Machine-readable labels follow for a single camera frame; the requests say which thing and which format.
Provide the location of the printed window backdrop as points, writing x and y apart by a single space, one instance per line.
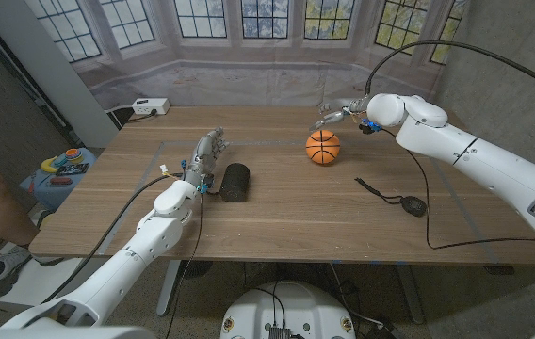
248 80

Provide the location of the black cylindrical speaker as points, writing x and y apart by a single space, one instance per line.
235 181

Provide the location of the red flat toy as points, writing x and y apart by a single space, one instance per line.
60 181

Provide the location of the white slanted column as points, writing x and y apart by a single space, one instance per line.
51 70

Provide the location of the yellow toy banana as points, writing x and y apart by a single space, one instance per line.
47 166

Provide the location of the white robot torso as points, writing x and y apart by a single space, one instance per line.
291 306

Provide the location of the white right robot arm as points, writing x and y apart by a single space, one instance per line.
484 165

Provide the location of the grey table leg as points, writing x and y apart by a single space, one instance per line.
168 287
409 292

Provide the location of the orange mini basketball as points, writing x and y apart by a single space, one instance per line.
322 147

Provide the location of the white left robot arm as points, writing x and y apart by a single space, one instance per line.
154 230

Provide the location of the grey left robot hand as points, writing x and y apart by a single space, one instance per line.
206 155

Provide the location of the white power strip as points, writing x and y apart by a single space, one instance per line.
150 106

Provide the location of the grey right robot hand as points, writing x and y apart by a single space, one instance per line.
350 109

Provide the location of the blue stool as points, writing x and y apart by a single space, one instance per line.
55 193

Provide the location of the white floor platform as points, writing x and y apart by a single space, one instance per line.
37 282

